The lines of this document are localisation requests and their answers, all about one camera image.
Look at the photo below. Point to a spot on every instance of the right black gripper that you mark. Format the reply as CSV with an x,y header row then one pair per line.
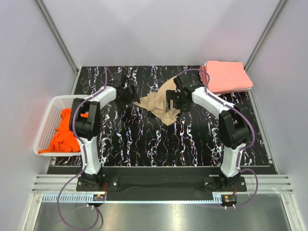
x,y
171,95

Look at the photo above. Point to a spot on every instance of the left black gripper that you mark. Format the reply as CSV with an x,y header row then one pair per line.
x,y
133,97

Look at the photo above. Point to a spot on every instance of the beige t shirt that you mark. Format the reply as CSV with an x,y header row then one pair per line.
x,y
156,103

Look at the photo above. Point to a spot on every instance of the white plastic laundry basket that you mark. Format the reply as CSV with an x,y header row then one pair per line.
x,y
51,121

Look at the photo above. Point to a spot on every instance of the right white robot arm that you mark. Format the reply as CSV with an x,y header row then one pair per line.
x,y
234,129

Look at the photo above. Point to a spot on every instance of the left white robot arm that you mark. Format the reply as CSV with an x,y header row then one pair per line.
x,y
85,123

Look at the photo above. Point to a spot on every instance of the folded pink t shirt stack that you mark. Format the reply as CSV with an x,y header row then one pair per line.
x,y
225,77

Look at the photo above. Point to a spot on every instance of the orange t shirt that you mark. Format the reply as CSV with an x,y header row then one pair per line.
x,y
64,140

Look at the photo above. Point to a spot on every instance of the left aluminium frame post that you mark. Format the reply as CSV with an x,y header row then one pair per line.
x,y
52,26

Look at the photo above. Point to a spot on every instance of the aluminium frame post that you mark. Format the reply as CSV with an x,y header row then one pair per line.
x,y
269,26
52,26

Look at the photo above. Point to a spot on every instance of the white slotted cable duct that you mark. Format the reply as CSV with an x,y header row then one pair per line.
x,y
95,199

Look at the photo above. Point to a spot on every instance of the right aluminium frame post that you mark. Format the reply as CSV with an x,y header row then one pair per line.
x,y
269,26

